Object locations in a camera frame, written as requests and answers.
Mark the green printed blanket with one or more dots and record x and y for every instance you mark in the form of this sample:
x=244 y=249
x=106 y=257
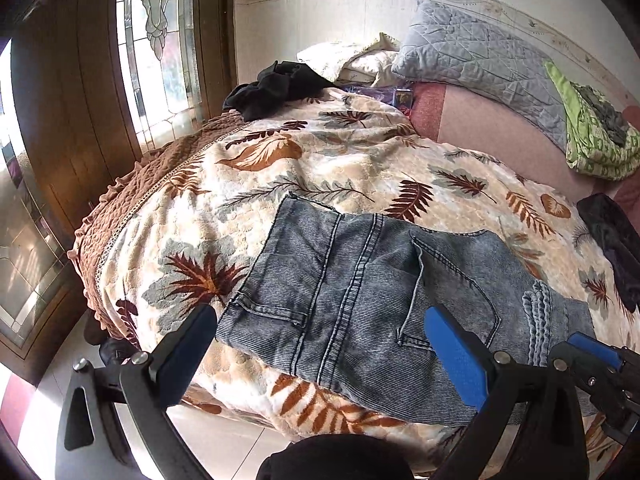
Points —
x=595 y=155

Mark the wooden door with stained glass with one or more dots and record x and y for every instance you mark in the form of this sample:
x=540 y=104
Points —
x=75 y=110

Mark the brown frilled bed cover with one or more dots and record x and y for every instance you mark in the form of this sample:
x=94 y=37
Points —
x=130 y=210

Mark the black garment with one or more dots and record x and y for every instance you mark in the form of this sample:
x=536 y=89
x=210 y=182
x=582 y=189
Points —
x=612 y=240

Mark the grey denim pants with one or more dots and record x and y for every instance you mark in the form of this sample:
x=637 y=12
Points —
x=360 y=300

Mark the small black cloth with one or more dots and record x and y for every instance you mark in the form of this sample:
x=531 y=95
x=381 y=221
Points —
x=280 y=87

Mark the leaf-printed blanket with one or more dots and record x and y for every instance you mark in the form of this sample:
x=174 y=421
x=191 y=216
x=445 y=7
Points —
x=250 y=170

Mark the purple packet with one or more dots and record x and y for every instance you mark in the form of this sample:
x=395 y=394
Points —
x=387 y=95

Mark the cream pillow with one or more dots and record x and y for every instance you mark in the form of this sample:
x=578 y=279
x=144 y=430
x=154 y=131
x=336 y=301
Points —
x=340 y=60

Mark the person's dark clothed leg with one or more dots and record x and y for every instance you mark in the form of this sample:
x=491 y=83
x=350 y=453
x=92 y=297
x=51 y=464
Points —
x=335 y=460

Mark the grey quilted pillow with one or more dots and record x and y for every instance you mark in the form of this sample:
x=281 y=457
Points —
x=475 y=55

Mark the pink sofa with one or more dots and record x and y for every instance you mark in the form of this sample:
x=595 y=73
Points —
x=480 y=120

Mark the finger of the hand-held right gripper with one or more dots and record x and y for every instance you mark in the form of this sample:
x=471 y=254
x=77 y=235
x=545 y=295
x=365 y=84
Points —
x=595 y=349

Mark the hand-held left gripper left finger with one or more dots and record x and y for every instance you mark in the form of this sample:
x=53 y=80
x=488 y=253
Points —
x=182 y=357

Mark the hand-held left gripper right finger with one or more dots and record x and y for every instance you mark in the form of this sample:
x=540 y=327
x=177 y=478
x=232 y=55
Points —
x=455 y=360

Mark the dark grey-green cloth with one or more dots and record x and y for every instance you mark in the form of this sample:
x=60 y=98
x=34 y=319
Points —
x=605 y=115

